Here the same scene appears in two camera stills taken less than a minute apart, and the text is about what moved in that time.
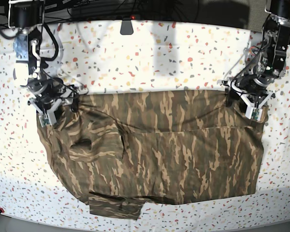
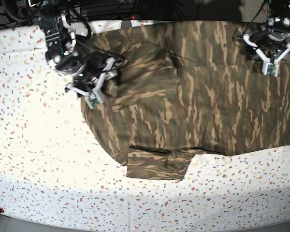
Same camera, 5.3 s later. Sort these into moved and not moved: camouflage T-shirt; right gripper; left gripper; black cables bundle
Moved: right gripper; left gripper; camouflage T-shirt
Not moved: black cables bundle
